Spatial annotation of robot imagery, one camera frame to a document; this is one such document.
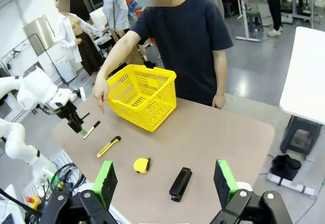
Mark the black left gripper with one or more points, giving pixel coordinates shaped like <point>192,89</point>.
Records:
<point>69,113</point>

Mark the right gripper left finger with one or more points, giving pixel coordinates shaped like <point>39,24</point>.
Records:
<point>106,180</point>

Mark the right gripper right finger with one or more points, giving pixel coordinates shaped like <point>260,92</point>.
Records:
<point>223,180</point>

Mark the yellow utility knife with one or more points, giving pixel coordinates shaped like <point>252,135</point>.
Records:
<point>108,147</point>

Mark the person's left forearm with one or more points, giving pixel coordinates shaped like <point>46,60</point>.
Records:
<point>221,81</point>

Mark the person's right forearm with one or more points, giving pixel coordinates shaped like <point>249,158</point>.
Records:
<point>110,60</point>

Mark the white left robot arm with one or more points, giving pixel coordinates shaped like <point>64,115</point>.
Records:
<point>35,87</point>

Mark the yellow plastic shopping basket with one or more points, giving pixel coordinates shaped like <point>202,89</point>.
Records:
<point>152,112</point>

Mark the person in navy t-shirt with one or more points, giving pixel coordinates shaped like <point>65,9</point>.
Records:
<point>182,43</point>

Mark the standing person in light sweater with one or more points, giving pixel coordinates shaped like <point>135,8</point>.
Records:
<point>274,3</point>

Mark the person's right hand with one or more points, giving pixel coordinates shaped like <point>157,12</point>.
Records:
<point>101,92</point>

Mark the person's left hand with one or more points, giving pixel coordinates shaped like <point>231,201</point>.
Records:
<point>219,101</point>

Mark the white marker with black cap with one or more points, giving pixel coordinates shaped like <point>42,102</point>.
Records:
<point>91,130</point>

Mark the yellow tape measure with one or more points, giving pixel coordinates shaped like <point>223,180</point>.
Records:
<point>141,165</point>

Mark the black stapler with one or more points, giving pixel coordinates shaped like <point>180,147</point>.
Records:
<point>180,183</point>

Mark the white floor cabinet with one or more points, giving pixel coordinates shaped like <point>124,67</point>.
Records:
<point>64,69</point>

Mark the pair of black shoes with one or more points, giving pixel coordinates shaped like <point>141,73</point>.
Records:
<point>285,165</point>

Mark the yellow emergency stop button box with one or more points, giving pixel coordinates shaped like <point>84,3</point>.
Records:
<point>33,201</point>

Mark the mannequin with brown apron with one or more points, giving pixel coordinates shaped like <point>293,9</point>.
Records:
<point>76,43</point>

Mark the dark grey plastic stool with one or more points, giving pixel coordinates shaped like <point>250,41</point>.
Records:
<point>299,135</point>

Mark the silver metal board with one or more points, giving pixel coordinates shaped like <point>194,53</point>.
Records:
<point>39,34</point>

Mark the black keyboard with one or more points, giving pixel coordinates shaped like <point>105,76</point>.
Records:
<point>7,219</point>

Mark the mannequin in grey shirt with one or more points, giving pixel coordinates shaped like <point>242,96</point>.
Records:
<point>115,8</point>

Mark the large white table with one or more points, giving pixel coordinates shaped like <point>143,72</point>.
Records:
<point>304,76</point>

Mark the mannequin in orange clothes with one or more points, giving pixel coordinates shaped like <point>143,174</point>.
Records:
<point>129,1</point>

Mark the dark background stool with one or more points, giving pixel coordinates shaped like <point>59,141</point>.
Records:
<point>254,22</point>

